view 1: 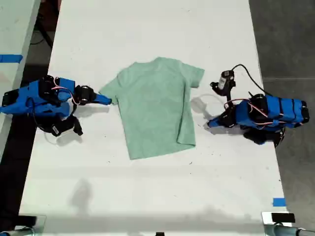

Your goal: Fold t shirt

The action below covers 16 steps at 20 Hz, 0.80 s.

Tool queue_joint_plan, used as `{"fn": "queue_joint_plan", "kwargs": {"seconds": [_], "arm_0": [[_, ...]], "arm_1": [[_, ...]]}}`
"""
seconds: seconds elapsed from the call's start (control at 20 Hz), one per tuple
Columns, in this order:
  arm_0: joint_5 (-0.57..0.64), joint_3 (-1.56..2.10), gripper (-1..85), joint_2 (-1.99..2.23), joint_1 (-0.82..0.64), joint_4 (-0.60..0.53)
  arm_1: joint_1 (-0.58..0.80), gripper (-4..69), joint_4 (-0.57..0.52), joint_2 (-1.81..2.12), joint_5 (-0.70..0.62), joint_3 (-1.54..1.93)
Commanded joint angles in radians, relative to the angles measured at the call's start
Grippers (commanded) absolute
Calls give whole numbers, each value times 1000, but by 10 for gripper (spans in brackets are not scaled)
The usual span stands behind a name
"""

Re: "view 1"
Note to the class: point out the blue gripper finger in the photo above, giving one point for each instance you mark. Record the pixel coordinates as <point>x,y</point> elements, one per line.
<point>102,98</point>
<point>219,117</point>
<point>217,123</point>
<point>102,103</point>

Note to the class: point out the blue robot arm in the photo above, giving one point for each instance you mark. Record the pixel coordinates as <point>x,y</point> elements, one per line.
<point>283,110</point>
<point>24,99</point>

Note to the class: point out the pale green t-shirt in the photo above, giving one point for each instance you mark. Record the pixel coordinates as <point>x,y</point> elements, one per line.
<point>155,105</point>

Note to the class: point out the long blue tape strip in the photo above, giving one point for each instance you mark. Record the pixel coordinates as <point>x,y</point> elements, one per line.
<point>11,58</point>

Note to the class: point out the short blue tape strip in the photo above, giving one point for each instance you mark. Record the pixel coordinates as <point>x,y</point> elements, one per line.
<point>279,202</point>

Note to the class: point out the white plate under box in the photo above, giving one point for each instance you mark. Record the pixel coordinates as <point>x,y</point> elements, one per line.
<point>266,217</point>

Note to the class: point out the small black box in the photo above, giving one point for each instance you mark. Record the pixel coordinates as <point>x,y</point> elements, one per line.
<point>283,217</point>
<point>27,220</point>

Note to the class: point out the grey metal clamp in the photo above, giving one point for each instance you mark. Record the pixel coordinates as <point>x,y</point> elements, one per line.
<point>17,232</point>
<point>285,231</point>

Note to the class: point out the clear plate under box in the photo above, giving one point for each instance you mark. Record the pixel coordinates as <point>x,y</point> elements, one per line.
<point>41,222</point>

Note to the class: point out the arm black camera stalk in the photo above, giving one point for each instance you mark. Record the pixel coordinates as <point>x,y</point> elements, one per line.
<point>229,94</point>

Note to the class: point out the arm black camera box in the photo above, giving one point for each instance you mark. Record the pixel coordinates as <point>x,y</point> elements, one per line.
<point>222,82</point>
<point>61,127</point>

